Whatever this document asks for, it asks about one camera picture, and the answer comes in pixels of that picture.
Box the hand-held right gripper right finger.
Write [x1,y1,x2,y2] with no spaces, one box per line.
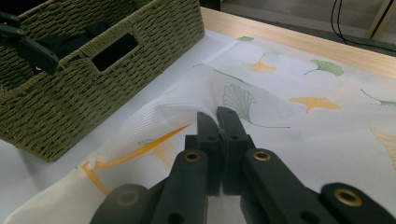
[217,106,340,224]

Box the tan vertical post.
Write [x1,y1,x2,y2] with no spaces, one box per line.
[366,0,396,40]

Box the black floor cable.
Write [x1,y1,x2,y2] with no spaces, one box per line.
[330,0,396,54]

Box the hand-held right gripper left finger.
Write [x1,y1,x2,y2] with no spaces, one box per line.
[150,111,222,224]

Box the leaf print mesh laundry bag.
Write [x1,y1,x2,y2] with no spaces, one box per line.
[3,35,396,224]

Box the green woven basket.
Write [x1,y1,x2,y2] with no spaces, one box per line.
[0,0,205,163]

